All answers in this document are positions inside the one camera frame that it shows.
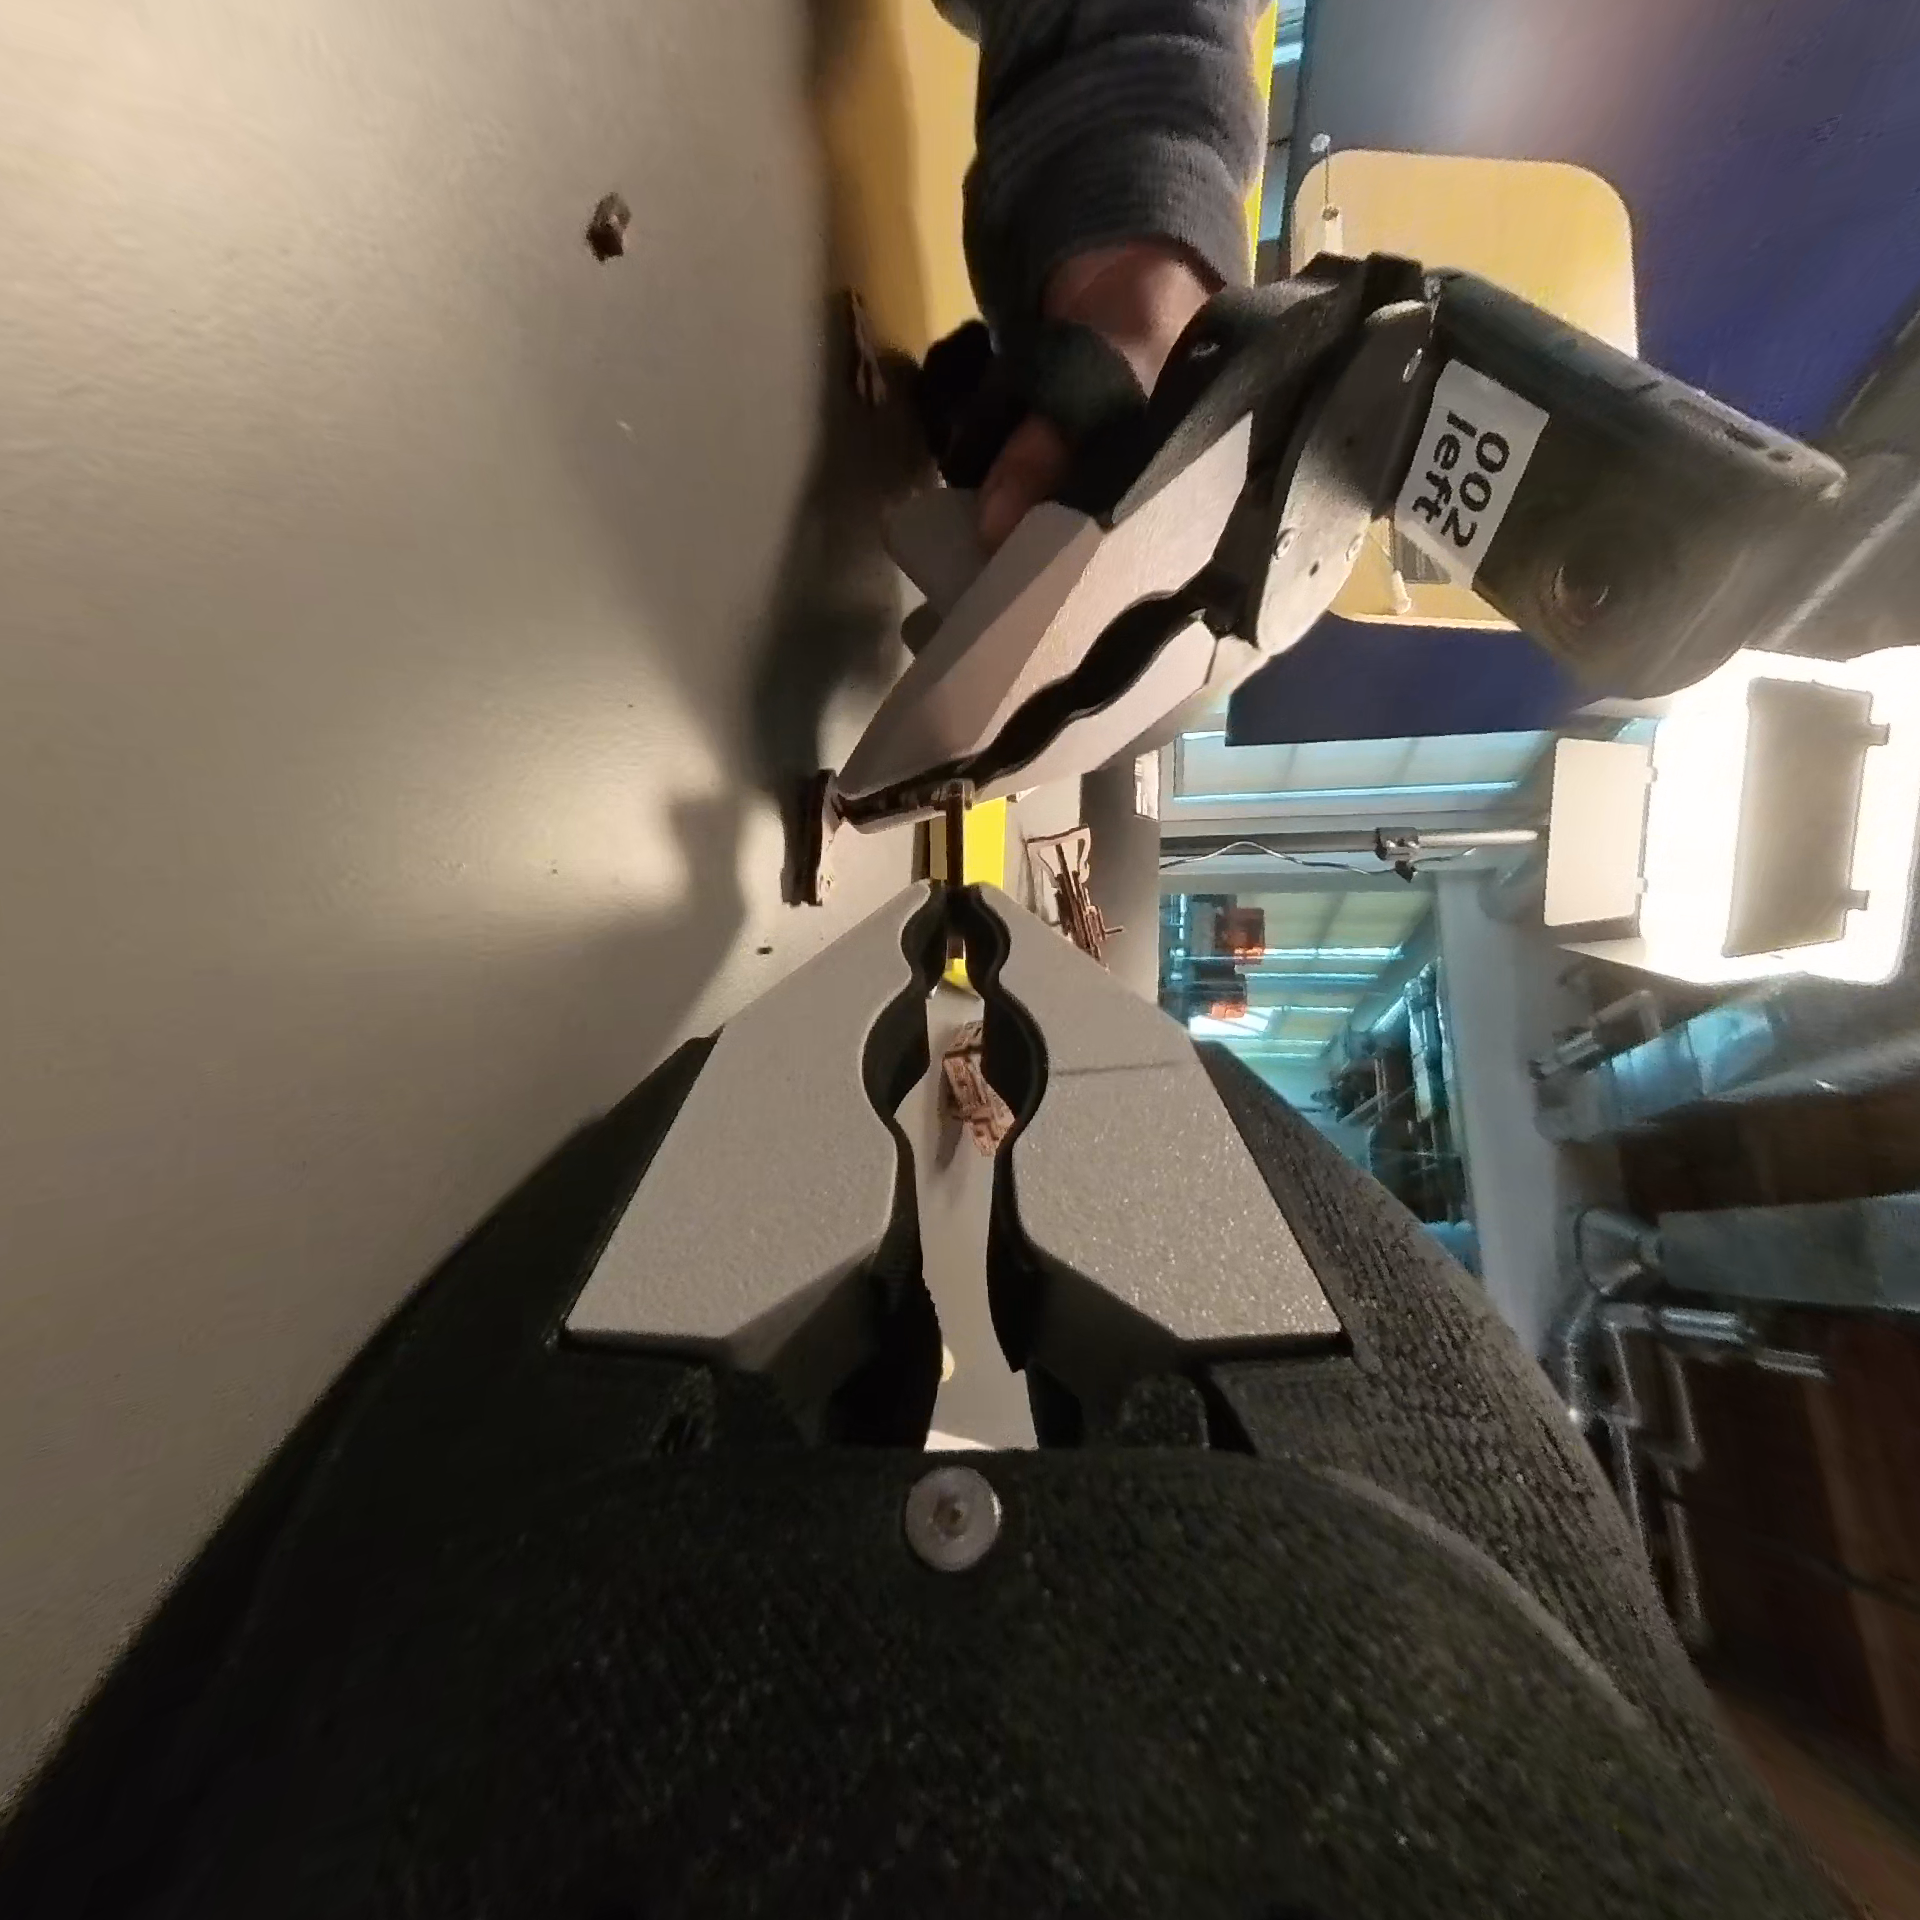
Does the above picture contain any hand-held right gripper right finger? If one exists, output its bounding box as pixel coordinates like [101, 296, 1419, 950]
[959, 881, 1342, 1450]

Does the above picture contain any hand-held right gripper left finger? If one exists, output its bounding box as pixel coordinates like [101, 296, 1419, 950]
[564, 881, 947, 1450]

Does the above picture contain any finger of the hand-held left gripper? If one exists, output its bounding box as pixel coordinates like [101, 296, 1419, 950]
[832, 405, 1259, 822]
[853, 606, 1220, 834]

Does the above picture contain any small wooden figure piece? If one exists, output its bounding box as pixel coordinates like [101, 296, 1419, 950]
[783, 769, 838, 913]

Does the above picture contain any person's left forearm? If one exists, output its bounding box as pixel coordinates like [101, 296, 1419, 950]
[959, 0, 1279, 339]

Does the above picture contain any wooden bicycle model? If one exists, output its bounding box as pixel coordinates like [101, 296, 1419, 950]
[1022, 827, 1120, 965]

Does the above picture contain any person's left hand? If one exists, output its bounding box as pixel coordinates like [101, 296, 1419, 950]
[973, 242, 1215, 556]

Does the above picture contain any cream rounded panel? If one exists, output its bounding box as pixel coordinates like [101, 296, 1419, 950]
[1288, 148, 1638, 623]

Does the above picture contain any ceiling light panel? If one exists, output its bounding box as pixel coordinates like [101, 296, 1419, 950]
[1648, 646, 1920, 990]

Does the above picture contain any yellow paper sheet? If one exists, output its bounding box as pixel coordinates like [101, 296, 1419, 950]
[871, 0, 991, 354]

